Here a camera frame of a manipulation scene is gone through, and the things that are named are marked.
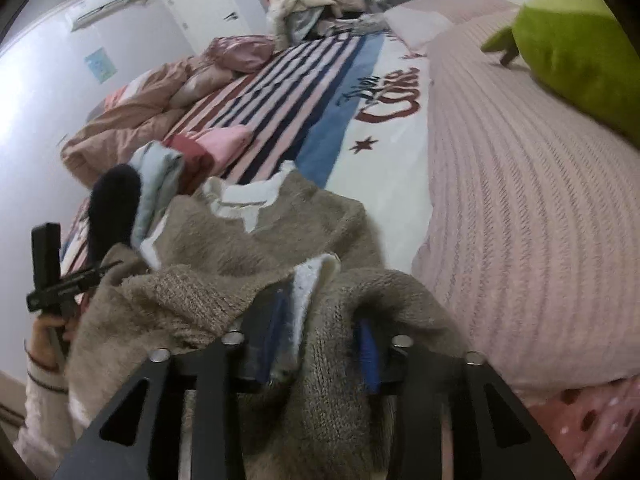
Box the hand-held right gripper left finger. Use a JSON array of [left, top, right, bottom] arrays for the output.
[[52, 287, 297, 480]]

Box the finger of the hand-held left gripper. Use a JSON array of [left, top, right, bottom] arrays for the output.
[[26, 260, 124, 312]]

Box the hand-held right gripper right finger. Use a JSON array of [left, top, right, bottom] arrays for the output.
[[356, 320, 576, 480]]

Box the beige knit sweater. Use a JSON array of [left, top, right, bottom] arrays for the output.
[[65, 162, 476, 480]]

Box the pile of beige clothes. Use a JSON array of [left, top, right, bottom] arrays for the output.
[[267, 0, 363, 47]]

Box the person's left hand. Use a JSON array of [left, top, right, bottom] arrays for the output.
[[24, 305, 81, 373]]

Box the dark navy cloth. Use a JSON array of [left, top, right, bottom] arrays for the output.
[[87, 163, 142, 263]]

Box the light blue folded garment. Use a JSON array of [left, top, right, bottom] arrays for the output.
[[129, 141, 185, 253]]

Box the pink crumpled duvet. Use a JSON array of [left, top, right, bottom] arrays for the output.
[[60, 35, 278, 188]]

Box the red folded garment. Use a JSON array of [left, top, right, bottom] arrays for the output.
[[164, 134, 217, 197]]

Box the pink folded garment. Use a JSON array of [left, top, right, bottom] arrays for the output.
[[187, 124, 255, 177]]

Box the pink knit blanket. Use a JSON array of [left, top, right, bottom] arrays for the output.
[[382, 0, 640, 403]]

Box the pink polka-dot sheet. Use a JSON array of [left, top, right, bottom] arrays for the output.
[[527, 377, 640, 480]]

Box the striped printed blanket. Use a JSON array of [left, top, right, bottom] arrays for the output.
[[60, 30, 437, 281]]

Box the white air conditioner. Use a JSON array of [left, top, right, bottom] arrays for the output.
[[69, 0, 152, 32]]

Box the white door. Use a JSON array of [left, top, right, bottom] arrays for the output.
[[159, 0, 268, 57]]

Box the green plush toy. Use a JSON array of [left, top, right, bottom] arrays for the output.
[[480, 0, 640, 150]]

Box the blue wall poster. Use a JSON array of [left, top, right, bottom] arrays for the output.
[[84, 47, 120, 82]]

